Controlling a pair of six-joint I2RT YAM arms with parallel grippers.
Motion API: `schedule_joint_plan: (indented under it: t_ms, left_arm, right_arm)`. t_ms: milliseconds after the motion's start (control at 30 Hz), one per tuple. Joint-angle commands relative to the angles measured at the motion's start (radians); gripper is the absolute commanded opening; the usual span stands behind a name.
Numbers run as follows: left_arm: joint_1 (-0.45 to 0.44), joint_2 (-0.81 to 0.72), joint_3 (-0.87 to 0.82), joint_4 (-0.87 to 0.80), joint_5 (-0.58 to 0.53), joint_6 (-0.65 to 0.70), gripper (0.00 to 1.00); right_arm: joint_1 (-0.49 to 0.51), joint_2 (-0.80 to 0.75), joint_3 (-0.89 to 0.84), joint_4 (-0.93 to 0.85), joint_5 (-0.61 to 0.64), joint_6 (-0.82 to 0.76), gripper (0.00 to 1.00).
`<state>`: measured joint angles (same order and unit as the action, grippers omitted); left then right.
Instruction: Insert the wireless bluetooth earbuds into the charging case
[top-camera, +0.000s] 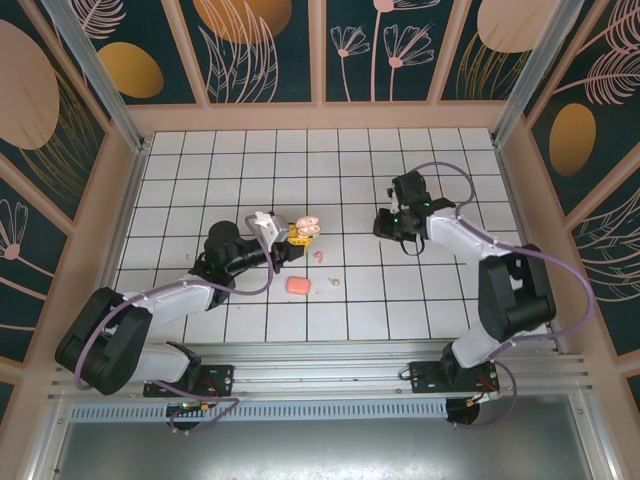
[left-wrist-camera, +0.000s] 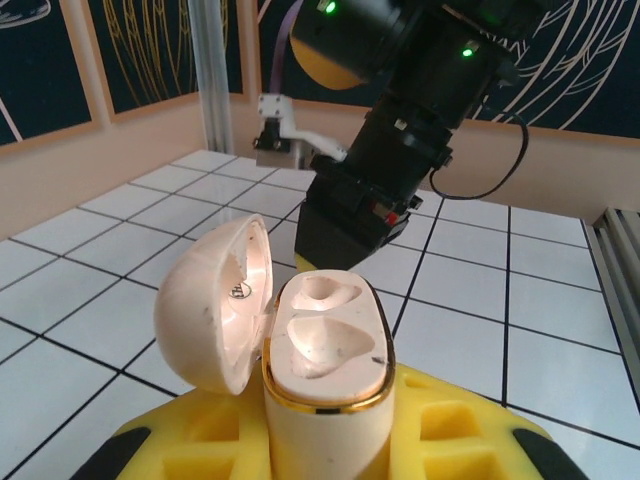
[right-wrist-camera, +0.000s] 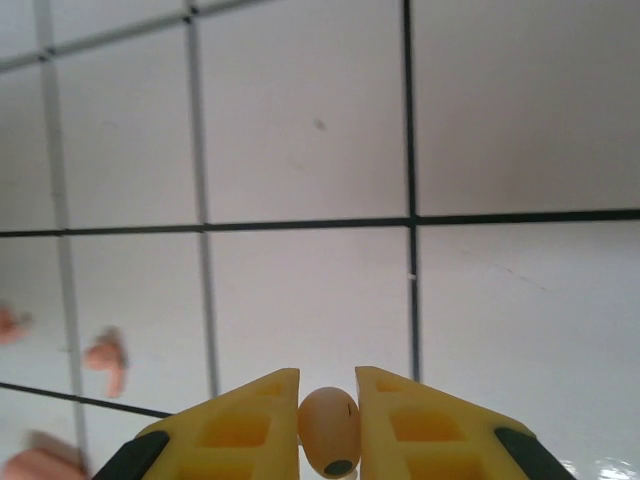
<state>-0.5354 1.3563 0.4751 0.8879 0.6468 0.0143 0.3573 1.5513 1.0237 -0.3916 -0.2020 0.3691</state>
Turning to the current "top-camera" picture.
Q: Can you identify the aluminium side rail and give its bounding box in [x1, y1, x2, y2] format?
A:
[94, 147, 151, 291]
[492, 142, 581, 356]

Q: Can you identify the aluminium corner post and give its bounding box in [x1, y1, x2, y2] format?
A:
[40, 0, 152, 154]
[491, 0, 599, 146]

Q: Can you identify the grey metal sheet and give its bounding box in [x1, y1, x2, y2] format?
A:
[29, 394, 621, 480]

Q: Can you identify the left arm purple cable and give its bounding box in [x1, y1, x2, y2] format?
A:
[72, 214, 281, 436]

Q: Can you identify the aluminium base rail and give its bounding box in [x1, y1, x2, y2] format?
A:
[47, 341, 589, 401]

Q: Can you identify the orange oval fern wall panel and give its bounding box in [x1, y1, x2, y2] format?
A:
[522, 0, 640, 216]

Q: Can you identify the pale fern fronds wall panel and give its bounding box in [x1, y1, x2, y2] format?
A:
[569, 184, 640, 359]

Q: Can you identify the thin black cable loop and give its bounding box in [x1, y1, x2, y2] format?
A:
[398, 235, 427, 257]

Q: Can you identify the orange oval feather wall panel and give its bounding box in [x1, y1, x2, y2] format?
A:
[59, 0, 210, 107]

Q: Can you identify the large beige disc wall panel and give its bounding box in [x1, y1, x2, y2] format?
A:
[0, 4, 114, 226]

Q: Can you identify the flower stems wall panel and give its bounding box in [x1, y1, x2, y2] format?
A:
[323, 0, 454, 105]

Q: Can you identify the orange circle leaves wall panel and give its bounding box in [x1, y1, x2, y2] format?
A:
[178, 0, 321, 105]

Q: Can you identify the pink flower outline wall panel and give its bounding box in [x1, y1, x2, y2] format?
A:
[0, 149, 76, 366]

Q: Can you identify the beige circle fronds wall panel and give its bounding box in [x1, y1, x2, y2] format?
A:
[438, 0, 566, 104]

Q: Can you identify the grey slotted cable duct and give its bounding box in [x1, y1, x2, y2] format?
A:
[69, 401, 450, 422]

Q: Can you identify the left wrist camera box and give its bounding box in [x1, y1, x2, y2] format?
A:
[253, 210, 292, 247]

